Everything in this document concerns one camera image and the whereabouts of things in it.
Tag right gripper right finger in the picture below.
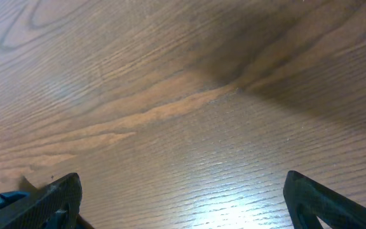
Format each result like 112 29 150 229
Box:
283 170 366 229

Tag navy blue shorts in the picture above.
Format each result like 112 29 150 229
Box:
0 191 30 210

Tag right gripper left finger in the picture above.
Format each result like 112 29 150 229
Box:
0 173 82 229

